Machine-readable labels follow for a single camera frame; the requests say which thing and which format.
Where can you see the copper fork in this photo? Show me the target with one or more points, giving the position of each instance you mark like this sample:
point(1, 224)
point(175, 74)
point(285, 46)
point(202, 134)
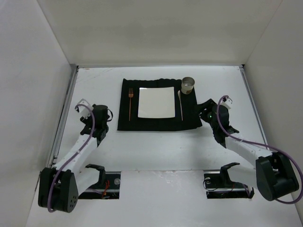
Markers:
point(130, 95)

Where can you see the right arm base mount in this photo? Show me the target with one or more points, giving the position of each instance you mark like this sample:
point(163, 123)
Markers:
point(218, 185)

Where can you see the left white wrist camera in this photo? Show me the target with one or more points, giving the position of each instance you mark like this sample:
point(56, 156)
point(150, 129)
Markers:
point(84, 108)

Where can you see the white square plate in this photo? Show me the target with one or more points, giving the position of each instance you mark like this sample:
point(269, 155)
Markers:
point(156, 103)

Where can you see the black cloth placemat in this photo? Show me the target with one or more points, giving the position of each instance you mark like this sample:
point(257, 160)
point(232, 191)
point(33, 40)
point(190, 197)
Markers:
point(190, 121)

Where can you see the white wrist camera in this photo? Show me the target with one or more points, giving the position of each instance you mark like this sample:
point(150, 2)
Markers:
point(84, 108)
point(227, 102)

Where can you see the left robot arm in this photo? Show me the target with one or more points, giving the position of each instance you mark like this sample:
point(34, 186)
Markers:
point(61, 185)

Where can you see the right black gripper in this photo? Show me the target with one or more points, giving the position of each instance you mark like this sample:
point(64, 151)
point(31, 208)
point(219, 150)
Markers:
point(208, 108)

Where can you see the silver knife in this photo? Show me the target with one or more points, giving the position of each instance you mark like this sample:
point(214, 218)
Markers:
point(180, 103)

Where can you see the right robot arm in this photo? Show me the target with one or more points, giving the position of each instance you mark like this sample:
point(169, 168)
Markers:
point(273, 173)

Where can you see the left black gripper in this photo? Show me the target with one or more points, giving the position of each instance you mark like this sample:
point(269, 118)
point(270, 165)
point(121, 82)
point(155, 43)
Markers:
point(88, 129)

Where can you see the metal cup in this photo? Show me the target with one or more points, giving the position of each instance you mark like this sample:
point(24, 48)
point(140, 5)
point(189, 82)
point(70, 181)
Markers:
point(187, 85)

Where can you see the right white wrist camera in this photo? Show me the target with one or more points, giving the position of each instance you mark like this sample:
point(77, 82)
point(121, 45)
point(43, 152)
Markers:
point(227, 102)

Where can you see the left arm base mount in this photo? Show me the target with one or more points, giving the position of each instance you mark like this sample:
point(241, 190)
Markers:
point(106, 185)

